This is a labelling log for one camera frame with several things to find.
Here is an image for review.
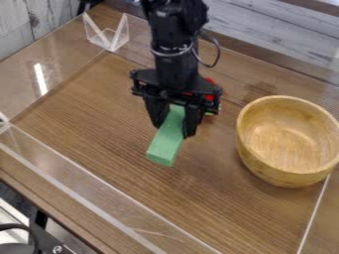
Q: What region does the black table leg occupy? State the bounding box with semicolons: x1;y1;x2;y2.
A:
35;210;48;229

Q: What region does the green rectangular block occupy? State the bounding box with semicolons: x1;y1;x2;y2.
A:
147;105;186;167

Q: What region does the light wooden bowl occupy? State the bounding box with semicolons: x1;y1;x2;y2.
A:
236;95;339;189

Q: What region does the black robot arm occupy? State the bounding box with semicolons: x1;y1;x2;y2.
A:
130;0;223;137

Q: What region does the red plush strawberry toy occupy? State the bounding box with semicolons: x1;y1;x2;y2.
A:
183;76;223;115

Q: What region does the clear acrylic corner bracket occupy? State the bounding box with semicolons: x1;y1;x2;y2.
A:
83;14;130;53

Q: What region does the clear acrylic tray wall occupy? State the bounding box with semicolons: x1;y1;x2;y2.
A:
0;113;222;254

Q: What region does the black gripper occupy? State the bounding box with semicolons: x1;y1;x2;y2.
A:
128;68;226;139

